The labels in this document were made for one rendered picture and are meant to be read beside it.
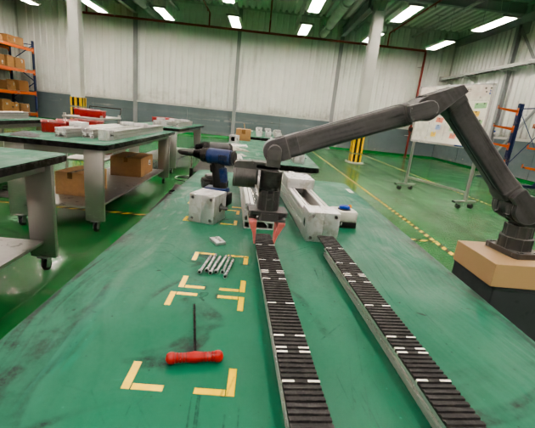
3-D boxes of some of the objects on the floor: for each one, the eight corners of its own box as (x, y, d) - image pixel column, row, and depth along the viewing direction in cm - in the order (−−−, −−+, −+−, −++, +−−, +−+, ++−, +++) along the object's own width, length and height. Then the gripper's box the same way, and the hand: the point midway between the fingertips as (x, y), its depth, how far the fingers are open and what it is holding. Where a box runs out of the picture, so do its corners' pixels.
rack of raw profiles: (475, 176, 1095) (493, 100, 1037) (503, 178, 1099) (524, 104, 1041) (561, 200, 777) (595, 94, 719) (601, 205, 780) (639, 99, 723)
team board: (392, 188, 712) (413, 85, 660) (412, 188, 730) (433, 88, 679) (454, 209, 577) (486, 81, 526) (476, 209, 596) (509, 85, 544)
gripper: (250, 188, 90) (244, 246, 94) (290, 193, 92) (283, 249, 96) (250, 183, 97) (244, 238, 101) (287, 187, 98) (280, 240, 102)
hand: (263, 240), depth 98 cm, fingers closed on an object, 5 cm apart
